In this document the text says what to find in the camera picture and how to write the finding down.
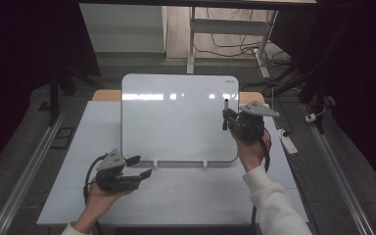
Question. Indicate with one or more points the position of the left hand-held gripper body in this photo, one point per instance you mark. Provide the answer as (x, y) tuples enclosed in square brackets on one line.
[(111, 178)]

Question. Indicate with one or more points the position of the small white adapter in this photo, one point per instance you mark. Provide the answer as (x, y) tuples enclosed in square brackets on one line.
[(310, 117)]

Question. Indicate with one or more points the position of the black plug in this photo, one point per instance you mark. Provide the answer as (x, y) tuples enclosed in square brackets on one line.
[(287, 133)]

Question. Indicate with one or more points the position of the white power strip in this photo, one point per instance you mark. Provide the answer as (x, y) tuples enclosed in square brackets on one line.
[(289, 145)]

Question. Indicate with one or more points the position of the black stand legs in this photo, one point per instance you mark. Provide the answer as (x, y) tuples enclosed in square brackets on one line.
[(311, 88), (54, 98)]

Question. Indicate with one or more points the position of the white magnetic whiteboard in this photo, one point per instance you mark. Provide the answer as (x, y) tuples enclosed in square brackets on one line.
[(176, 130)]

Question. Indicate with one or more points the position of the black curtain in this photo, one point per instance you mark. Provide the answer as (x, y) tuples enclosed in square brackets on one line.
[(19, 65), (362, 81)]

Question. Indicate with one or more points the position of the wooden board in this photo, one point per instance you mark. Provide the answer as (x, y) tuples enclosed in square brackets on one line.
[(106, 95)]

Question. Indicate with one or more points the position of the white desk frame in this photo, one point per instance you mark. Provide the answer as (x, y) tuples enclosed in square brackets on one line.
[(228, 26)]

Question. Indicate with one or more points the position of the person's right hand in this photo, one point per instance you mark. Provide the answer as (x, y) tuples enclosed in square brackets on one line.
[(253, 155)]

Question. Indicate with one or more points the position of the white cabinet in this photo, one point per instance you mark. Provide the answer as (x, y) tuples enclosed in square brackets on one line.
[(122, 29)]

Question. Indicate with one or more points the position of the white whiteboard stand foot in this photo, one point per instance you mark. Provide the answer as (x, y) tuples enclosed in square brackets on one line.
[(155, 164), (205, 164)]

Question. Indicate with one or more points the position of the black and white marker pen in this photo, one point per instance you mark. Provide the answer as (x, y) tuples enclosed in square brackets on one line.
[(226, 104)]

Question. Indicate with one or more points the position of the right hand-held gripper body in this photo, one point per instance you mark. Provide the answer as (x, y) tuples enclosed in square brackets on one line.
[(251, 125)]

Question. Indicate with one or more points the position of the black floor frame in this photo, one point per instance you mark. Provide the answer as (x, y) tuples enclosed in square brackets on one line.
[(54, 143)]

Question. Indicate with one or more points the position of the aluminium floor rail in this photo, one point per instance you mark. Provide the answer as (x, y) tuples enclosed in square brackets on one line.
[(339, 176), (29, 173)]

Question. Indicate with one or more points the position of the person's left hand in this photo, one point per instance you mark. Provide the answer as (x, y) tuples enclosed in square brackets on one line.
[(103, 202)]

